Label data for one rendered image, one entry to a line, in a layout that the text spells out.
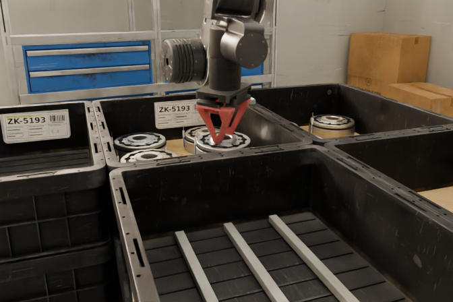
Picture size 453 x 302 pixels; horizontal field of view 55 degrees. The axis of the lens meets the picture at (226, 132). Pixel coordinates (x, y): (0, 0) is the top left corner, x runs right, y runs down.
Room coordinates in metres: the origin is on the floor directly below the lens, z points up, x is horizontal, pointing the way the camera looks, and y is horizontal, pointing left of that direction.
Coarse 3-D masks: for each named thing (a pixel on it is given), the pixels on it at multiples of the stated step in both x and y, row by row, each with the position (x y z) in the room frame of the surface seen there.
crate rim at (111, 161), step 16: (144, 96) 0.91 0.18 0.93; (160, 96) 0.91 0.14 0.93; (176, 96) 0.93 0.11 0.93; (192, 96) 0.94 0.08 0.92; (96, 112) 0.78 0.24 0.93; (256, 112) 0.78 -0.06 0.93; (288, 128) 0.68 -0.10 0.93; (112, 144) 0.60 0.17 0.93; (288, 144) 0.60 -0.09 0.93; (304, 144) 0.60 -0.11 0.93; (112, 160) 0.53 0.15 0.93; (144, 160) 0.53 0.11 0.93; (160, 160) 0.53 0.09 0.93
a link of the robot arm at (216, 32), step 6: (222, 24) 0.76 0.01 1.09; (228, 24) 0.74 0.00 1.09; (210, 30) 0.75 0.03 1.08; (216, 30) 0.74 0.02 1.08; (222, 30) 0.73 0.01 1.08; (210, 36) 0.75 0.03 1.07; (216, 36) 0.74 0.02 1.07; (210, 42) 0.75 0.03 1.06; (216, 42) 0.74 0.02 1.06; (210, 48) 0.75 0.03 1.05; (216, 48) 0.74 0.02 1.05; (210, 54) 0.75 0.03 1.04; (216, 54) 0.74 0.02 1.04
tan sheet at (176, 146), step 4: (168, 140) 0.91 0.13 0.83; (172, 140) 0.91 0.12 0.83; (176, 140) 0.91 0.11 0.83; (180, 140) 0.91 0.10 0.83; (168, 144) 0.89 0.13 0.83; (172, 144) 0.89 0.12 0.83; (176, 144) 0.89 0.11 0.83; (180, 144) 0.89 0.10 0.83; (168, 148) 0.86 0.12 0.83; (172, 148) 0.86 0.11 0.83; (176, 148) 0.86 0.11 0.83; (180, 148) 0.86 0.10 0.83; (184, 148) 0.86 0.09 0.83; (176, 152) 0.84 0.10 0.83; (180, 152) 0.84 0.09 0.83; (184, 152) 0.84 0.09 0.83; (188, 152) 0.84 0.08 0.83
